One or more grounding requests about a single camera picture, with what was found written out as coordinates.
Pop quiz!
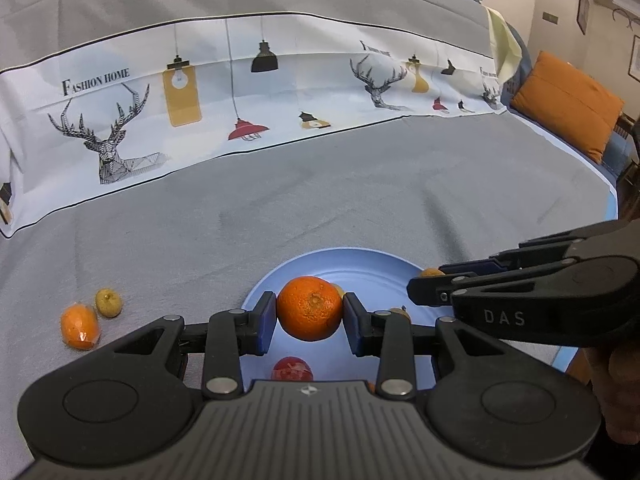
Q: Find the light blue bed sheet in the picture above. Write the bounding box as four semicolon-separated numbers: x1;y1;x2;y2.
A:
501;104;622;376

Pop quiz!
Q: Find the white printed deer lamp cloth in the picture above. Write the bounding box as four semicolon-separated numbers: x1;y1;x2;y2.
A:
0;12;507;242

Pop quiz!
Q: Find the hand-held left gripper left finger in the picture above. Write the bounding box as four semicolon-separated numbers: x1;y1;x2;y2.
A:
112;291;279;402

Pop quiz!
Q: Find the person's right hand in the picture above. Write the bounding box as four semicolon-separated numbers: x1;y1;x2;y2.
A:
584;344;640;445

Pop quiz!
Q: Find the small yellow-green fruit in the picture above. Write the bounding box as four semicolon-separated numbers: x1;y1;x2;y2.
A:
94;287;124;319

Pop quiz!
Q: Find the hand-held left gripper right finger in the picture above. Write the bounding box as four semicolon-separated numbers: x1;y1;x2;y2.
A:
342;293;504;401

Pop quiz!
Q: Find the light blue plate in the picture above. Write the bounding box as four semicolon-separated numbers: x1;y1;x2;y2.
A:
241;247;457;397

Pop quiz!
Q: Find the plastic-wrapped orange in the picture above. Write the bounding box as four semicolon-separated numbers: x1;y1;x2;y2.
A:
59;302;101;351

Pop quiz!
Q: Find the dark wooden furniture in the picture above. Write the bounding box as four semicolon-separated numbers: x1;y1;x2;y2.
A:
616;114;640;197

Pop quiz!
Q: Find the red fruit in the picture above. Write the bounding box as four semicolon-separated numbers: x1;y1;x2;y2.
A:
270;356;315;382

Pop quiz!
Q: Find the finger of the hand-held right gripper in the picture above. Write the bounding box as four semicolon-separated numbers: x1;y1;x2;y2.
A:
406;258;579;307
439;219;640;276

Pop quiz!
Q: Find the orange cushion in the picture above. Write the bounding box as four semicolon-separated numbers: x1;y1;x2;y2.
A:
509;50;626;165

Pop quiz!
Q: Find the orange mandarin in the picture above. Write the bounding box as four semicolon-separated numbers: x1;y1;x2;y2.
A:
276;276;345;343

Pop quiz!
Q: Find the pale yellow cloth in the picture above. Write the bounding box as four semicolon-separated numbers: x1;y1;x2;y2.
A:
487;7;524;82

